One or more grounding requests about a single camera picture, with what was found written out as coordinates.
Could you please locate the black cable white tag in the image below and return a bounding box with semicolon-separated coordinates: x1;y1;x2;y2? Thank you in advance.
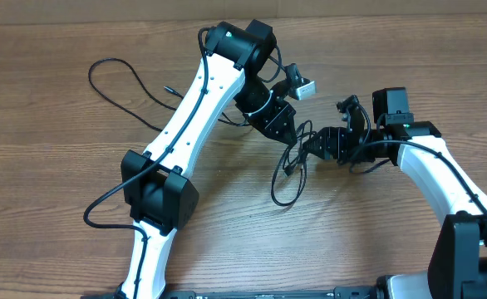
270;133;312;208

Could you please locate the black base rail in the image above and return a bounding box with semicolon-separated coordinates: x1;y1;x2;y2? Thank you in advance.
160;275;392;299

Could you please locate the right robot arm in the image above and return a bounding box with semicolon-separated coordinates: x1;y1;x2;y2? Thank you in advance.
303;87;487;298

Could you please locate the black cable silver plug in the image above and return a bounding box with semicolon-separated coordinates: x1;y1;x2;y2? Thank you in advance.
87;56;253;133

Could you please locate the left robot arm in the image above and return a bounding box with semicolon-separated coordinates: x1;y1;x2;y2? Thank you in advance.
117;20;296;298

